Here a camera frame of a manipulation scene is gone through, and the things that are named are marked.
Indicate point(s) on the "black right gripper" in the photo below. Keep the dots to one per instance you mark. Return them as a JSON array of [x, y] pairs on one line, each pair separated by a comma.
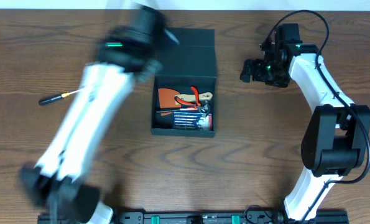
[[255, 66]]

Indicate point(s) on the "red handled pliers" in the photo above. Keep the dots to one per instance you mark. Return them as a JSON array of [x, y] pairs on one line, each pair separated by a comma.
[[196, 101]]

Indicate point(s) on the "dark green lidded box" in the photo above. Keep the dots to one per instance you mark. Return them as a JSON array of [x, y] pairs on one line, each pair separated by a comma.
[[190, 63]]

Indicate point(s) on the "blue precision screwdriver case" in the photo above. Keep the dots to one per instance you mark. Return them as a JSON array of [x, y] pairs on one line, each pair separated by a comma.
[[192, 121]]

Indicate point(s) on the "orange scraper wooden handle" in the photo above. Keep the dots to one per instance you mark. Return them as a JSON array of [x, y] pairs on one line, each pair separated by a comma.
[[166, 99]]

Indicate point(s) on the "black yellow screwdriver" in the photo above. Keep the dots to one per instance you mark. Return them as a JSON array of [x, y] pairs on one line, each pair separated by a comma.
[[51, 99]]

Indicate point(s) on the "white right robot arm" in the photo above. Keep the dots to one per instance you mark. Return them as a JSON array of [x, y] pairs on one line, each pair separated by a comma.
[[336, 140]]

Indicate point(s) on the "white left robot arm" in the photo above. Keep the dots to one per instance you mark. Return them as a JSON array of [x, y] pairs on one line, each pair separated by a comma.
[[126, 56]]

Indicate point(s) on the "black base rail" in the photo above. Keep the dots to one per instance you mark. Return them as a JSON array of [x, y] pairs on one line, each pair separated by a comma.
[[252, 216]]

